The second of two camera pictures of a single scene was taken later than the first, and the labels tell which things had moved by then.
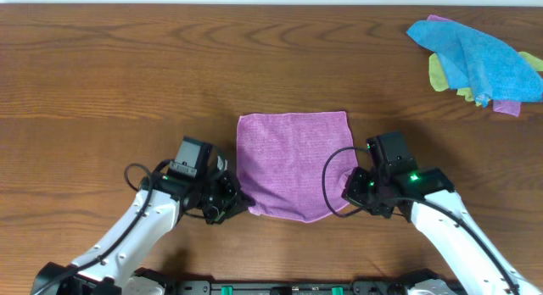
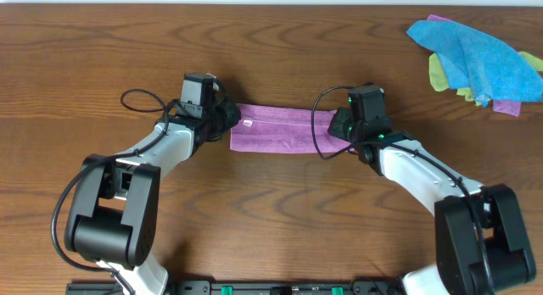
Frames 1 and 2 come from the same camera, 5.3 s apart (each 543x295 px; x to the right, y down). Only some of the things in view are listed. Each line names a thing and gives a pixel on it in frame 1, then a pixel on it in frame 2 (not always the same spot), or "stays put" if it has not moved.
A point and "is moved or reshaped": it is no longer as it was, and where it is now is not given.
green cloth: [439, 80] stays put
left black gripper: [231, 193] to [229, 114]
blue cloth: [485, 66] stays put
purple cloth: [293, 164] is moved or reshaped
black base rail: [318, 287] stays put
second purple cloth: [512, 108] stays put
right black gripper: [351, 192] to [337, 128]
